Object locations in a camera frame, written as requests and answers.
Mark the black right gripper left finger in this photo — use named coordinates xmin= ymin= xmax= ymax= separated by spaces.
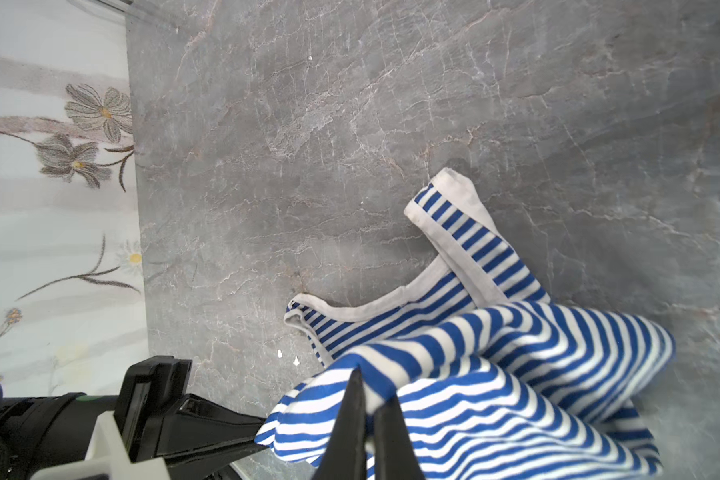
xmin=312 ymin=368 xmax=367 ymax=480

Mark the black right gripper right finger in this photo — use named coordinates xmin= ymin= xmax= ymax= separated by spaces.
xmin=373 ymin=396 xmax=425 ymax=480

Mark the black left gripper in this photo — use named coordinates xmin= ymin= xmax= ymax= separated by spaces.
xmin=114 ymin=355 xmax=265 ymax=480

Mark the blue white striped tank top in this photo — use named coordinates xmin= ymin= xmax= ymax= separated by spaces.
xmin=255 ymin=168 xmax=675 ymax=479

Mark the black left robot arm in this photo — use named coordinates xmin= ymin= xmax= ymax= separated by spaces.
xmin=0 ymin=355 xmax=264 ymax=479

